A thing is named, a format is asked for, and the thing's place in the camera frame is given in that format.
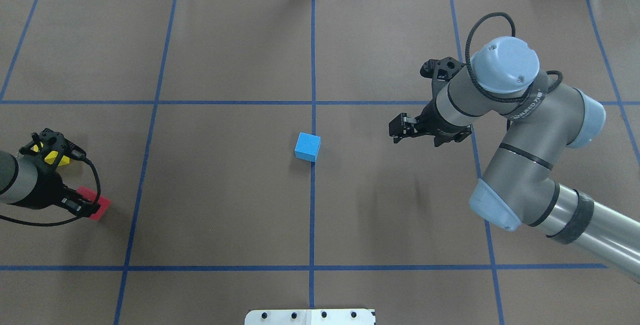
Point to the brown paper table mat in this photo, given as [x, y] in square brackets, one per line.
[311, 53]

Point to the blue cube block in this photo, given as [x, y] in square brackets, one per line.
[307, 147]

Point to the yellow cube block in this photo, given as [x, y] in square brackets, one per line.
[51, 157]

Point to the red cube block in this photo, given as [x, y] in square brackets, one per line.
[104, 202]

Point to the white camera pole base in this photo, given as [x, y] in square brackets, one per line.
[322, 316]

